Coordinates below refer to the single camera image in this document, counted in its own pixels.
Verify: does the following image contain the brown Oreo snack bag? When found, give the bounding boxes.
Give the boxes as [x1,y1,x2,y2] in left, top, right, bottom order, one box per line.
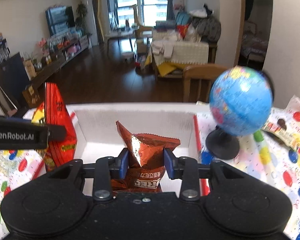
[111,121,180,193]

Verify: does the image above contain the red yellow chips bag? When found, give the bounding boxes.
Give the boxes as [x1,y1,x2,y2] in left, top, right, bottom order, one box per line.
[32,82,77,171]

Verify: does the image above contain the red cardboard box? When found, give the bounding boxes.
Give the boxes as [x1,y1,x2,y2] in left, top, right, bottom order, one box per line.
[32,101,211,197]

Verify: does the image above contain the blue desk globe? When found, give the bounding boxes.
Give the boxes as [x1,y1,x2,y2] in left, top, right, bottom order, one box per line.
[205,66,274,160]

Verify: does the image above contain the TV cabinet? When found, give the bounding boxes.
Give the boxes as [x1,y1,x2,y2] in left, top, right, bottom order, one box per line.
[26,35,90,89]

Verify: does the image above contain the balloon pattern tablecloth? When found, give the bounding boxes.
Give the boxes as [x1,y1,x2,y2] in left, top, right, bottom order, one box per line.
[0,99,300,239]

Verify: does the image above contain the snack wrapper near globe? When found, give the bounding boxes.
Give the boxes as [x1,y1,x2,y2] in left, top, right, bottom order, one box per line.
[261,121,300,151]

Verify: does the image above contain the small round stool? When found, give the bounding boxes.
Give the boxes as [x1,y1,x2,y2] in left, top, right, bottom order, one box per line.
[121,51,135,61]

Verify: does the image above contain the sofa with cream cover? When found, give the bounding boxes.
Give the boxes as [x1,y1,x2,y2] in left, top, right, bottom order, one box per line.
[145,30,217,78]

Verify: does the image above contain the television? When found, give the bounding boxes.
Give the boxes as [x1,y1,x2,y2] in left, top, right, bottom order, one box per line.
[45,6,75,36]

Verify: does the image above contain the coffee table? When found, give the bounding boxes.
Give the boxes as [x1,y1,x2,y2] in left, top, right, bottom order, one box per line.
[105,26,139,53]

